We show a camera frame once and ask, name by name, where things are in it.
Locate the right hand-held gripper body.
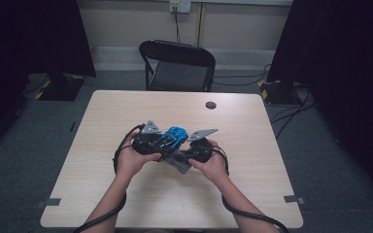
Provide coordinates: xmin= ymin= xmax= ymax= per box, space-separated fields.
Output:
xmin=186 ymin=128 xmax=220 ymax=163

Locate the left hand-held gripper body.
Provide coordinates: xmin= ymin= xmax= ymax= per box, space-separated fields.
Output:
xmin=131 ymin=119 xmax=162 ymax=156

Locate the grey terry cloth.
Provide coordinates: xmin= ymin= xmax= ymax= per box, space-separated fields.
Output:
xmin=166 ymin=151 xmax=194 ymax=176

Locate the blue toy car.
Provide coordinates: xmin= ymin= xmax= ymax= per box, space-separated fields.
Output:
xmin=153 ymin=126 xmax=189 ymax=155

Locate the person's right hand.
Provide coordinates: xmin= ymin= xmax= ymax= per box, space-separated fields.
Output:
xmin=188 ymin=139 xmax=229 ymax=183

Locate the person's left hand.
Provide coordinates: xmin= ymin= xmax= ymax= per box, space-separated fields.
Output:
xmin=115 ymin=131 xmax=162 ymax=180

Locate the black stand base striped tape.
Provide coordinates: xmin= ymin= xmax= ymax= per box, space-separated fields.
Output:
xmin=256 ymin=79 xmax=302 ymax=106
xmin=33 ymin=73 xmax=86 ymax=102

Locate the black folding chair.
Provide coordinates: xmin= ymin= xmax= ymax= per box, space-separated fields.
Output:
xmin=138 ymin=39 xmax=217 ymax=93

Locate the grey tape strip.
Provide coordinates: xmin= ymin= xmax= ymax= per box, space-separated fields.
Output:
xmin=283 ymin=194 xmax=305 ymax=205
xmin=36 ymin=197 xmax=62 ymax=209

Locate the black curtain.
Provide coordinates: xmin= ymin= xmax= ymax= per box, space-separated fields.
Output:
xmin=0 ymin=0 xmax=97 ymax=163
xmin=266 ymin=0 xmax=373 ymax=208

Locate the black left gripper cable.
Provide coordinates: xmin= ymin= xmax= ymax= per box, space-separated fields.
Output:
xmin=73 ymin=123 xmax=147 ymax=233

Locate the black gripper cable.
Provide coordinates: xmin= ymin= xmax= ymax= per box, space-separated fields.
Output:
xmin=211 ymin=145 xmax=289 ymax=233
xmin=73 ymin=123 xmax=147 ymax=233

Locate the black floor cable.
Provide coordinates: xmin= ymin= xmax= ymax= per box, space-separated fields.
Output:
xmin=213 ymin=63 xmax=272 ymax=80
xmin=213 ymin=76 xmax=267 ymax=87
xmin=269 ymin=89 xmax=317 ymax=141

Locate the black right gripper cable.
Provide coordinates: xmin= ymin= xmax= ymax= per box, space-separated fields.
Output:
xmin=211 ymin=145 xmax=289 ymax=233

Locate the black plugged power cable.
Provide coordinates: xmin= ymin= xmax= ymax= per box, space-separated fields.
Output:
xmin=173 ymin=6 xmax=182 ymax=45

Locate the white wall socket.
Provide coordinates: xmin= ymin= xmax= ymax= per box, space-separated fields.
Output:
xmin=169 ymin=0 xmax=192 ymax=14

